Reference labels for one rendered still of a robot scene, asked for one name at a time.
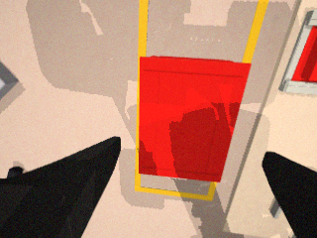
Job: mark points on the light grey rectangular block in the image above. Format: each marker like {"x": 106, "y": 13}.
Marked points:
{"x": 7, "y": 80}

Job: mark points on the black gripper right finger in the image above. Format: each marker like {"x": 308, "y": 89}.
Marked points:
{"x": 295, "y": 190}

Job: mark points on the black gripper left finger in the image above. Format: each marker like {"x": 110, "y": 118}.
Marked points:
{"x": 57, "y": 200}

